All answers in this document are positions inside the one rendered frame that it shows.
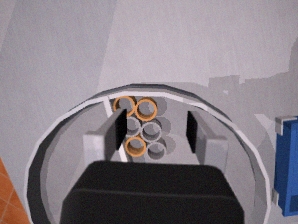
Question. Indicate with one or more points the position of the bronze bushing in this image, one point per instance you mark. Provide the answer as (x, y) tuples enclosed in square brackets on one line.
[(140, 115), (131, 98), (135, 151)]

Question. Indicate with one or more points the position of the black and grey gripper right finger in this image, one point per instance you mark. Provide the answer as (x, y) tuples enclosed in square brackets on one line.
[(209, 148)]

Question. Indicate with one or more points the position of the grey metal ring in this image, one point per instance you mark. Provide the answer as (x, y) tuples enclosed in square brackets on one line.
[(151, 138), (156, 156), (133, 133)]

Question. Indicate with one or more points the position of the blue open crate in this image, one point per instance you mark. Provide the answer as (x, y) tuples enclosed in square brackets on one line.
[(286, 165)]

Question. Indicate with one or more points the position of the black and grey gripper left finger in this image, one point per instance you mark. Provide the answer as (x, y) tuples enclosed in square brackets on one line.
[(102, 144)]

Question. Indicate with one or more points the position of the grey round turning table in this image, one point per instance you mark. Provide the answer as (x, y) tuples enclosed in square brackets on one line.
[(49, 177)]

